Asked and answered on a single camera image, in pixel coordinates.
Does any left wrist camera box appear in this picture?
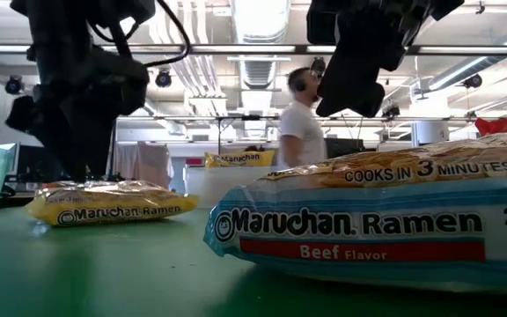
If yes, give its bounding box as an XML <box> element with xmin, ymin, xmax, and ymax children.
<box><xmin>5</xmin><ymin>94</ymin><xmax>39</xmax><ymax>133</ymax></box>

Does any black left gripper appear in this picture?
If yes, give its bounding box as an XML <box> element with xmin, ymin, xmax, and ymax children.
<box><xmin>26</xmin><ymin>43</ymin><xmax>151</xmax><ymax>182</ymax></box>

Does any clear plastic bin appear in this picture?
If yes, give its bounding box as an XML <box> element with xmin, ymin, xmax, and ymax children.
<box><xmin>182</xmin><ymin>165</ymin><xmax>281</xmax><ymax>209</ymax></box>

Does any person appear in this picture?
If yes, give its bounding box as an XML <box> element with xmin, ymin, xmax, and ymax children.
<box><xmin>277</xmin><ymin>65</ymin><xmax>328</xmax><ymax>171</ymax></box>

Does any creamy chicken ramen packet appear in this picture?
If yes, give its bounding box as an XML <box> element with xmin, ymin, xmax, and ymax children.
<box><xmin>25</xmin><ymin>179</ymin><xmax>201</xmax><ymax>228</ymax></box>
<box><xmin>203</xmin><ymin>150</ymin><xmax>276</xmax><ymax>169</ymax></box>

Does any white draped cloth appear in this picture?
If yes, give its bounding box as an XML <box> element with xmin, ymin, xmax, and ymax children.
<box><xmin>112</xmin><ymin>140</ymin><xmax>175</xmax><ymax>190</ymax></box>

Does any black horizontal pipe rail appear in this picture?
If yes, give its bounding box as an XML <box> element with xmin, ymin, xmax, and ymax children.
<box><xmin>116</xmin><ymin>114</ymin><xmax>506</xmax><ymax>124</ymax></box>

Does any Maruchan beef ramen packet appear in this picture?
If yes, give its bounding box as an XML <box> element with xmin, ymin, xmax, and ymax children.
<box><xmin>203</xmin><ymin>130</ymin><xmax>507</xmax><ymax>295</ymax></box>

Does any green table mat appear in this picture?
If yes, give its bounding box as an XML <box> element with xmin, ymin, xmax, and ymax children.
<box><xmin>0</xmin><ymin>200</ymin><xmax>507</xmax><ymax>317</ymax></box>

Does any white cylindrical column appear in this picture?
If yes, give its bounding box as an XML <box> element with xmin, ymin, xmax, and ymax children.
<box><xmin>410</xmin><ymin>119</ymin><xmax>451</xmax><ymax>146</ymax></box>

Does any spicy chicken noodle packet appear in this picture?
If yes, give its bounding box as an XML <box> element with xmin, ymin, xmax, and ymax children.
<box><xmin>474</xmin><ymin>116</ymin><xmax>507</xmax><ymax>137</ymax></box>

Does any black ceiling spotlight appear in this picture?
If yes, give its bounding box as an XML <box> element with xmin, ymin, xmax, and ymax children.
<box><xmin>463</xmin><ymin>73</ymin><xmax>483</xmax><ymax>90</ymax></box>
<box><xmin>309</xmin><ymin>56</ymin><xmax>327</xmax><ymax>74</ymax></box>
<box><xmin>4</xmin><ymin>75</ymin><xmax>25</xmax><ymax>96</ymax></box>
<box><xmin>381</xmin><ymin>104</ymin><xmax>401</xmax><ymax>121</ymax></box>
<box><xmin>155</xmin><ymin>69</ymin><xmax>173</xmax><ymax>89</ymax></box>

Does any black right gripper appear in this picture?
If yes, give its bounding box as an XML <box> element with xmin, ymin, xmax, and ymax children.
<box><xmin>306</xmin><ymin>0</ymin><xmax>465</xmax><ymax>118</ymax></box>

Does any black monitor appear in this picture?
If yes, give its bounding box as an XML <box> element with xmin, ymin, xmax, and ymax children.
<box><xmin>323</xmin><ymin>137</ymin><xmax>364</xmax><ymax>159</ymax></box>

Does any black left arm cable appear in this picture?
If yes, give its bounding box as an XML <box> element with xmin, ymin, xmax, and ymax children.
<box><xmin>88</xmin><ymin>0</ymin><xmax>192</xmax><ymax>68</ymax></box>

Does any silver ceiling pipe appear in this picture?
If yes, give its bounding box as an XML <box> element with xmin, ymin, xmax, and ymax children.
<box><xmin>428</xmin><ymin>19</ymin><xmax>507</xmax><ymax>92</ymax></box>

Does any corrugated silver air duct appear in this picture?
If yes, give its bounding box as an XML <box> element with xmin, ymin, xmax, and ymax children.
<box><xmin>231</xmin><ymin>0</ymin><xmax>292</xmax><ymax>92</ymax></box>

